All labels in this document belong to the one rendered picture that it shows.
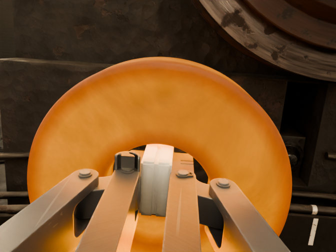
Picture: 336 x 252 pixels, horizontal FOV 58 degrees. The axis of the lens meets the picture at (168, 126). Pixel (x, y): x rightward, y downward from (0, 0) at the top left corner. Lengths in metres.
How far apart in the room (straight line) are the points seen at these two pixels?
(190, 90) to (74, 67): 0.36
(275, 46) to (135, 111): 0.25
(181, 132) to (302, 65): 0.26
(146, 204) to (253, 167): 0.06
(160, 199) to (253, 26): 0.27
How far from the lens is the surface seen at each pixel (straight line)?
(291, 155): 0.54
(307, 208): 0.46
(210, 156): 0.17
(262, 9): 0.36
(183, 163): 0.17
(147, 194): 0.15
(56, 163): 0.18
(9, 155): 0.56
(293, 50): 0.39
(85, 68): 0.49
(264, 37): 0.38
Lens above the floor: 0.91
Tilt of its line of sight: 15 degrees down
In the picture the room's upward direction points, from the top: 4 degrees clockwise
